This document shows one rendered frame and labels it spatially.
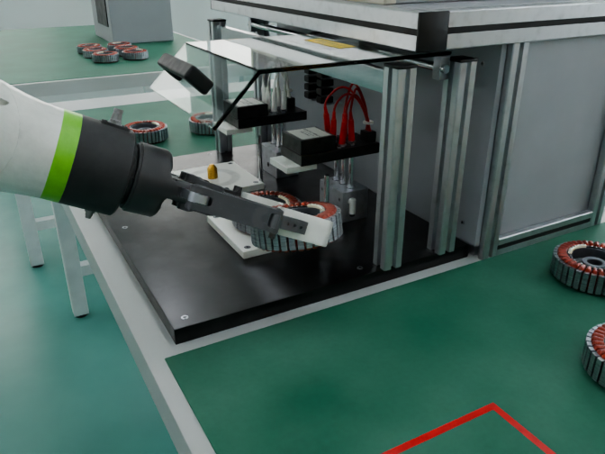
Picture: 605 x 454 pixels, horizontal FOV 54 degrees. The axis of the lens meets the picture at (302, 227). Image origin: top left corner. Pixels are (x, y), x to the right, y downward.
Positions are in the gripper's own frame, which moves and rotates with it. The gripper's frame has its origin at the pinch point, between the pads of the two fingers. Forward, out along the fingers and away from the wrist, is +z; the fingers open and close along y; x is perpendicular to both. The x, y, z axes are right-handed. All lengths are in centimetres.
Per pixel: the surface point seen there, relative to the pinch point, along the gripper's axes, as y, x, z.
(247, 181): 41.9, -2.3, 9.0
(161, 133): 84, -7, 0
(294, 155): 19.6, -8.6, 6.7
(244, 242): 18.0, 6.3, 2.2
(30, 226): 190, 42, -16
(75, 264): 145, 43, -3
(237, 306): 4.1, 12.7, -1.9
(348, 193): 19.2, -5.6, 17.8
